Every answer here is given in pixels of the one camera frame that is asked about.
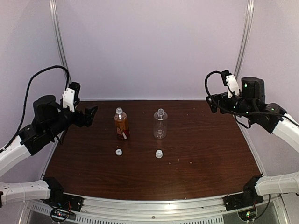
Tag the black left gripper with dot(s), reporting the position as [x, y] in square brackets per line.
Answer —
[87, 117]

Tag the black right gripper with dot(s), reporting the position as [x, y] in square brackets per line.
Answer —
[222, 97]

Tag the large gold label drink bottle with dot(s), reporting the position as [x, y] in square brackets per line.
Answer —
[121, 124]

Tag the white bottle cap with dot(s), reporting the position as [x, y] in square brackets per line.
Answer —
[118, 152]

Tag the small clear plastic bottle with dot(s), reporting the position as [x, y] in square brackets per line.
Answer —
[160, 124]

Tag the white flip nozzle cap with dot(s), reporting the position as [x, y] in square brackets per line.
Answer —
[159, 154]

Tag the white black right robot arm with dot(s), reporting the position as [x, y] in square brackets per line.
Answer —
[248, 100]

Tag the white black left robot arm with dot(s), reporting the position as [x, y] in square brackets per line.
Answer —
[49, 121]

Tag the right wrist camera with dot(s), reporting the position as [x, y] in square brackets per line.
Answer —
[231, 83]

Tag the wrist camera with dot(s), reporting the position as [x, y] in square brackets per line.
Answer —
[76, 88]
[231, 83]

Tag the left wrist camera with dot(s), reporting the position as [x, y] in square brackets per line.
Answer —
[76, 88]

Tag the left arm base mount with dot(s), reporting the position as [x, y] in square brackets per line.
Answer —
[61, 204]

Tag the right aluminium frame post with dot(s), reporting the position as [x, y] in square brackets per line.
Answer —
[245, 36]

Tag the aluminium frame post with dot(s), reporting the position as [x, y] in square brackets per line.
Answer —
[57, 32]
[245, 36]

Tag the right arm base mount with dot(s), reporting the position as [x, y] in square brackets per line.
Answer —
[246, 202]

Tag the front aluminium frame rail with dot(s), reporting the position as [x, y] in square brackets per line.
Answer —
[207, 210]

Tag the left aluminium frame post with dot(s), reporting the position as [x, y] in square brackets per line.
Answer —
[57, 32]

